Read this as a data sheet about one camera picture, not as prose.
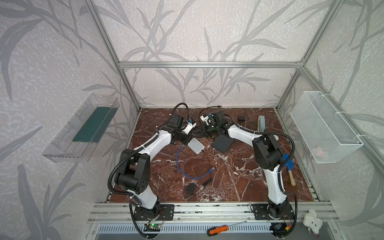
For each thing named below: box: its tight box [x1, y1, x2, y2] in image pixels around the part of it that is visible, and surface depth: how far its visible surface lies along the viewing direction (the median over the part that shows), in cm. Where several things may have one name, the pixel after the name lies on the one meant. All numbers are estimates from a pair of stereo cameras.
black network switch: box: [212, 134, 234, 154], surface depth 98 cm
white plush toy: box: [303, 209, 323, 235], surface depth 70 cm
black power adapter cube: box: [186, 183, 196, 195], surface depth 82 cm
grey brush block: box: [258, 115, 266, 132], surface depth 107 cm
